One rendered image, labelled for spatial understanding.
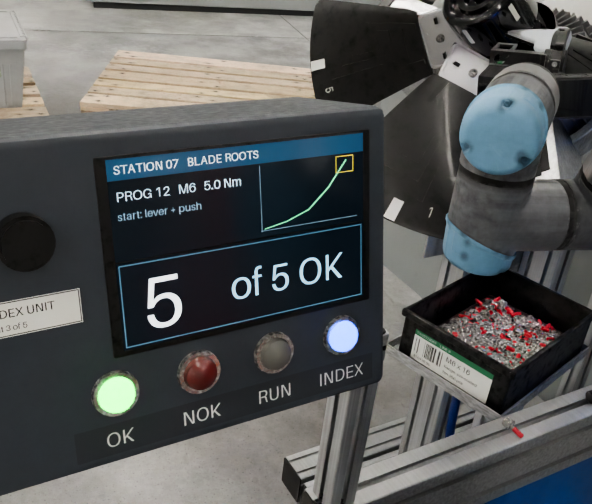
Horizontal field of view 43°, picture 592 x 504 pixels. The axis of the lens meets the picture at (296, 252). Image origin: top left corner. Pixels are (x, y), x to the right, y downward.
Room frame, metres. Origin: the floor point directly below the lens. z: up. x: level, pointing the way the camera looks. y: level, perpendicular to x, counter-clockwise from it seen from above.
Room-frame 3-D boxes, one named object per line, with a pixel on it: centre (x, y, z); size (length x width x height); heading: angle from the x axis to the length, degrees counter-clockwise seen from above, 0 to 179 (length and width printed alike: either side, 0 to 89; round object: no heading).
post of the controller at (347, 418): (0.50, -0.06, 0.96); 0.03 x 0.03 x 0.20; 33
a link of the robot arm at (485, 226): (0.70, -0.21, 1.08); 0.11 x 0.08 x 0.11; 104
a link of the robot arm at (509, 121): (0.70, -0.19, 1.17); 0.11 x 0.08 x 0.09; 159
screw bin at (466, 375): (0.83, -0.28, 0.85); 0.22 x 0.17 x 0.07; 138
